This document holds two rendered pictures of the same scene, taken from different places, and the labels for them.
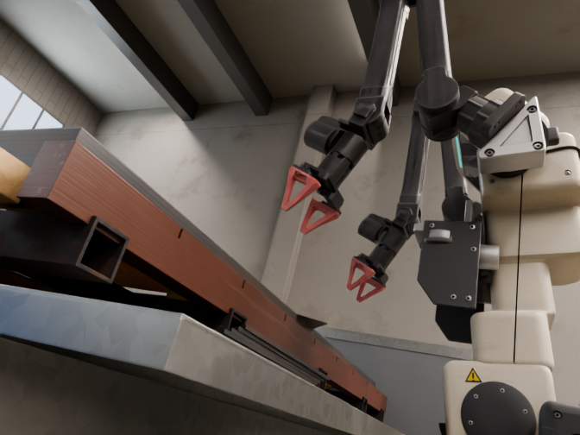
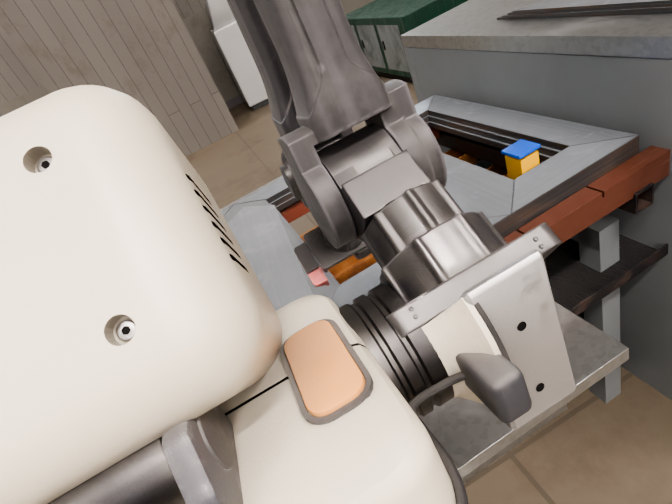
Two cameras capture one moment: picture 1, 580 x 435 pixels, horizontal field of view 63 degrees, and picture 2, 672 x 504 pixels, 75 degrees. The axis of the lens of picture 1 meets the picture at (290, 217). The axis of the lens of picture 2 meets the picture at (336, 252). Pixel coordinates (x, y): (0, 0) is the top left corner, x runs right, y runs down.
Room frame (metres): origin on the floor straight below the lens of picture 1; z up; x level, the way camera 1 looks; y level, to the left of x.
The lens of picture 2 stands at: (0.84, -0.66, 1.39)
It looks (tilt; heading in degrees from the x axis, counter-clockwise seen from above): 33 degrees down; 53
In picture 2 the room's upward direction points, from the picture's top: 25 degrees counter-clockwise
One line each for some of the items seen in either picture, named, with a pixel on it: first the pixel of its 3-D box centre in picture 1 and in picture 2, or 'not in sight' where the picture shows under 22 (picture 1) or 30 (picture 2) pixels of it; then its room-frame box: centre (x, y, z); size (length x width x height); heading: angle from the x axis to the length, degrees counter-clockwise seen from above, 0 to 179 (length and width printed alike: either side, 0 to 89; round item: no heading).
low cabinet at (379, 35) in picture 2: not in sight; (430, 20); (5.55, 2.24, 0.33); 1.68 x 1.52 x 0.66; 62
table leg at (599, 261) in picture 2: not in sight; (601, 319); (1.77, -0.40, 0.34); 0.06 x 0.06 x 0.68; 64
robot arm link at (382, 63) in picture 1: (385, 52); not in sight; (0.76, -0.11, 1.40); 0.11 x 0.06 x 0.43; 152
